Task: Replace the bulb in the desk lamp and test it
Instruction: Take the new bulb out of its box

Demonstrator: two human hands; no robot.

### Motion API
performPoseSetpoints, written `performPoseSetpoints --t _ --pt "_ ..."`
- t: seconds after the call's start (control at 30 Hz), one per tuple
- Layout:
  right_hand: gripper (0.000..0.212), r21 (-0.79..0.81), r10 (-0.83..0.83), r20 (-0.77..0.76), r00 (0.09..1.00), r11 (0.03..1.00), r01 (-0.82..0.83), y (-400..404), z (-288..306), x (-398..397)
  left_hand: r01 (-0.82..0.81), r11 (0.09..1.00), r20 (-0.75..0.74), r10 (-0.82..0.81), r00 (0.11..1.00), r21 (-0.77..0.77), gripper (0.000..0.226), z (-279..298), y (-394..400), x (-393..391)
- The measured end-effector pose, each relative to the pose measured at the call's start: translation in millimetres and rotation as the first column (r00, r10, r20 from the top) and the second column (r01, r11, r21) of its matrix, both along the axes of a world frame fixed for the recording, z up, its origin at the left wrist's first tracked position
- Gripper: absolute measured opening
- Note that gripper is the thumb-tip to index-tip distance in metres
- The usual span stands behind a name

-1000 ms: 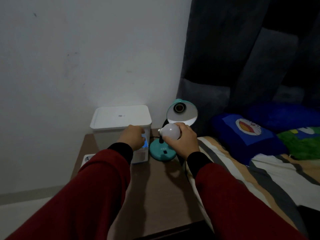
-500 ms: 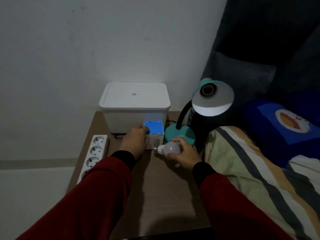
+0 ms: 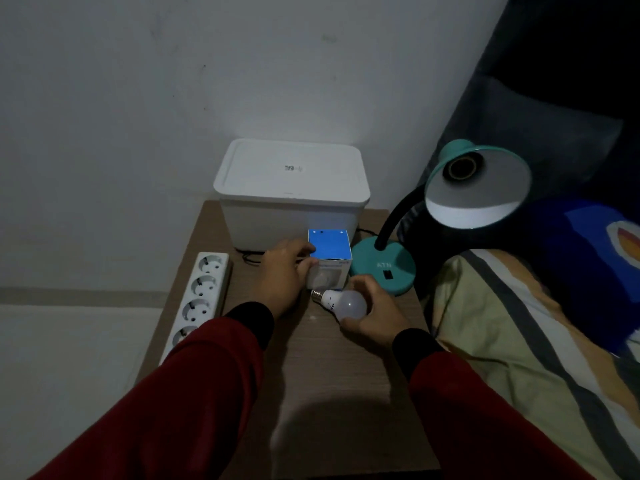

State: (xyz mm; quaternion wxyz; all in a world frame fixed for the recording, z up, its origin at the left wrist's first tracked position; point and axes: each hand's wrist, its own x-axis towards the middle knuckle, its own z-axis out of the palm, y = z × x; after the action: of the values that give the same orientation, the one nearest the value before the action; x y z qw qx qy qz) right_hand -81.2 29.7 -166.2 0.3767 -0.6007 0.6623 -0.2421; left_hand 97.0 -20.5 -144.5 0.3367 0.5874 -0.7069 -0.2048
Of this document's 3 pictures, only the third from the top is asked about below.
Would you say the teal desk lamp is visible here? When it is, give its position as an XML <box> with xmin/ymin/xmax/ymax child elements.
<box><xmin>348</xmin><ymin>139</ymin><xmax>533</xmax><ymax>297</ymax></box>

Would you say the dark grey cushion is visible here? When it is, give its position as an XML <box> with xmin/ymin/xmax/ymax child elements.
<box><xmin>400</xmin><ymin>0</ymin><xmax>640</xmax><ymax>255</ymax></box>

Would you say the striped blanket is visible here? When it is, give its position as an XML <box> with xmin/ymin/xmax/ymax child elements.
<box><xmin>431</xmin><ymin>249</ymin><xmax>640</xmax><ymax>480</ymax></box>

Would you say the white light bulb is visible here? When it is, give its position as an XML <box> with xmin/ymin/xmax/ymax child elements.
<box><xmin>310</xmin><ymin>288</ymin><xmax>369</xmax><ymax>322</ymax></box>

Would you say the person's left hand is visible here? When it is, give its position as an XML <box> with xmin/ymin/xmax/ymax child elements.
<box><xmin>249</xmin><ymin>238</ymin><xmax>320</xmax><ymax>321</ymax></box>

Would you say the person's right forearm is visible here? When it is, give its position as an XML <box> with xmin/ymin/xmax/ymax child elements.
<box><xmin>392</xmin><ymin>327</ymin><xmax>597</xmax><ymax>480</ymax></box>

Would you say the person's right hand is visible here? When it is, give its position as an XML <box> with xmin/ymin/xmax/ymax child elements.
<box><xmin>340</xmin><ymin>274</ymin><xmax>414</xmax><ymax>350</ymax></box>

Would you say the person's left forearm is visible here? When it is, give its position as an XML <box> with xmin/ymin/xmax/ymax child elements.
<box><xmin>29</xmin><ymin>301</ymin><xmax>276</xmax><ymax>480</ymax></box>

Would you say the blue printed pillow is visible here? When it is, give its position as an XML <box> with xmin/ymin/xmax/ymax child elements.
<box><xmin>520</xmin><ymin>197</ymin><xmax>640</xmax><ymax>355</ymax></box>

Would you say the blue and white bulb box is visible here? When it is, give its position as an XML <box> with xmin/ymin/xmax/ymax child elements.
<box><xmin>306</xmin><ymin>228</ymin><xmax>353</xmax><ymax>290</ymax></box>

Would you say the white power strip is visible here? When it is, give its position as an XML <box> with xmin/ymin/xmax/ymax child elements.
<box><xmin>159</xmin><ymin>252</ymin><xmax>231</xmax><ymax>366</ymax></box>

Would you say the white lidded storage box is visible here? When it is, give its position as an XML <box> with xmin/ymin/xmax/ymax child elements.
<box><xmin>213</xmin><ymin>139</ymin><xmax>372</xmax><ymax>251</ymax></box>

